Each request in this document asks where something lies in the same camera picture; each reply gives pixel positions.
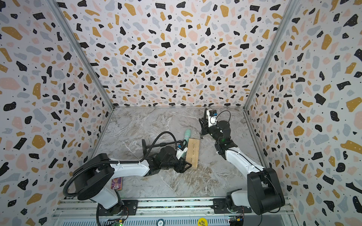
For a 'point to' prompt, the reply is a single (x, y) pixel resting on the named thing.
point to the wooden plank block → (192, 155)
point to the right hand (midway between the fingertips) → (203, 119)
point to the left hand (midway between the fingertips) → (192, 163)
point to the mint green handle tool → (187, 134)
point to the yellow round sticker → (202, 221)
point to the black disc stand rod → (144, 146)
